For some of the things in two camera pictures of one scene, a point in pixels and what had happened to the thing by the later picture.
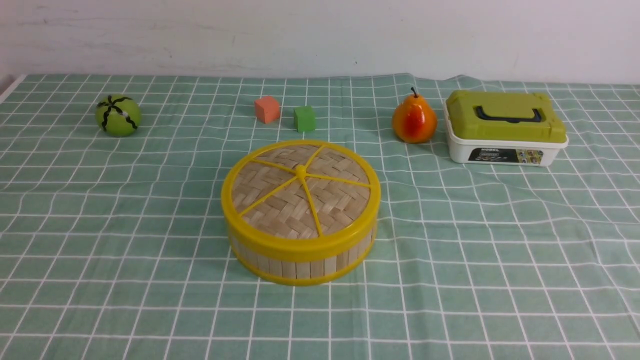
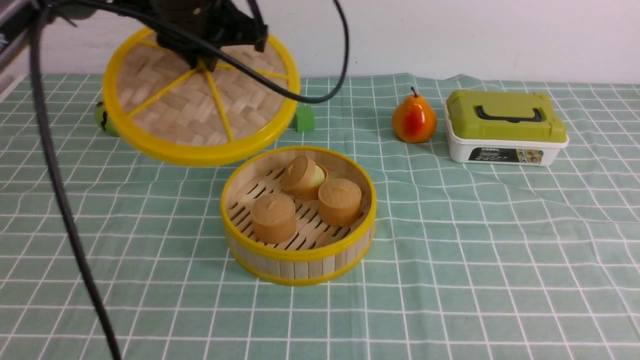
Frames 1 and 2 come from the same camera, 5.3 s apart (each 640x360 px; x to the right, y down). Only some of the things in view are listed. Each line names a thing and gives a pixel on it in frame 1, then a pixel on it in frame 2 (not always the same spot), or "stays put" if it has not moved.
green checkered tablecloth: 116,248 stays put
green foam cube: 304,118 stays put
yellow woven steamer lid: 301,197 to 165,110
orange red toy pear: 414,121 stays put
